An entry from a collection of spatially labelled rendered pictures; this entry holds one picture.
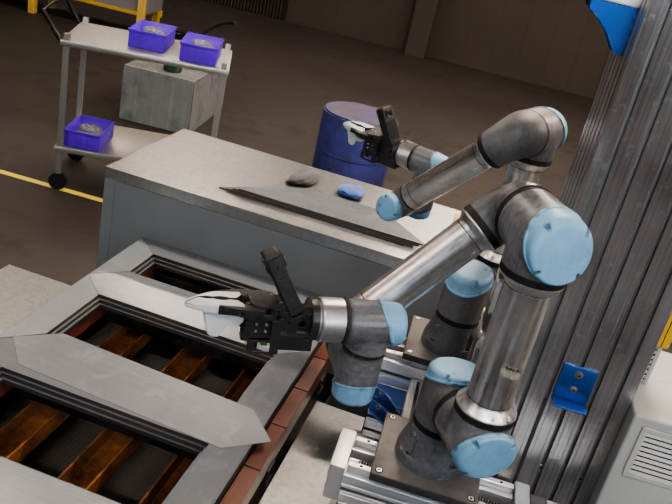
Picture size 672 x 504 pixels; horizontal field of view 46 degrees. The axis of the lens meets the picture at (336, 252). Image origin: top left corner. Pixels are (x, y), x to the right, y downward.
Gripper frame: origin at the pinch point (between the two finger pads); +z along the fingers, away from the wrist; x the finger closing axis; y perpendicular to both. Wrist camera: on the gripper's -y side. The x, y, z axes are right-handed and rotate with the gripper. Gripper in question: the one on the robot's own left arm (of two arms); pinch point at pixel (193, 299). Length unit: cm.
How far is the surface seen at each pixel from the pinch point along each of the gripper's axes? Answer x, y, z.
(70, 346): 84, 50, 19
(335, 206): 142, 20, -64
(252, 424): 54, 54, -25
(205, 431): 51, 54, -14
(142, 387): 67, 52, 1
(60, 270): 292, 107, 30
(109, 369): 75, 51, 9
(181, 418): 56, 54, -8
